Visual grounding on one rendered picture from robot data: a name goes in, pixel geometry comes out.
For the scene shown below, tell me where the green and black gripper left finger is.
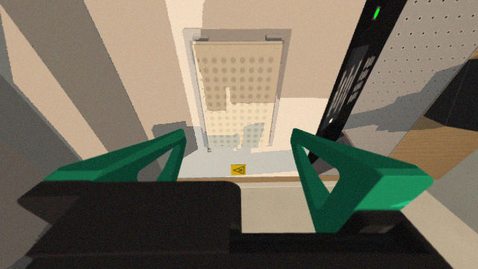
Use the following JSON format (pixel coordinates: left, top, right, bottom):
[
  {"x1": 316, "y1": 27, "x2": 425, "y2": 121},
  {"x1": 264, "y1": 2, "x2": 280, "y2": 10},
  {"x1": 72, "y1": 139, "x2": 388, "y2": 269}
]
[{"x1": 43, "y1": 129, "x2": 187, "y2": 182}]

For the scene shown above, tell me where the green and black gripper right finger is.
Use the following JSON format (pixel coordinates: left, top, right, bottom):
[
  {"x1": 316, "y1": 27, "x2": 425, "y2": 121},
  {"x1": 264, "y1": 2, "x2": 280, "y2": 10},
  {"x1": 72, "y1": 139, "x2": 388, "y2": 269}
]
[{"x1": 291, "y1": 128, "x2": 434, "y2": 232}]

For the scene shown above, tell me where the white thermal cycler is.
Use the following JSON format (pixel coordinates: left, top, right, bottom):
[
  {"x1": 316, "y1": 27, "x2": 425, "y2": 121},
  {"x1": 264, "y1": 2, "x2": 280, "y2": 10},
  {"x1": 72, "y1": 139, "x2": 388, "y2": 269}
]
[{"x1": 0, "y1": 0, "x2": 408, "y2": 269}]

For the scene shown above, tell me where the white well plate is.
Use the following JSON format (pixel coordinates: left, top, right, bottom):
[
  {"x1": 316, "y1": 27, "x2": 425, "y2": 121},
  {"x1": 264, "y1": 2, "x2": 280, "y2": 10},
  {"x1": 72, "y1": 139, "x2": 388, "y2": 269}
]
[{"x1": 192, "y1": 41, "x2": 283, "y2": 149}]

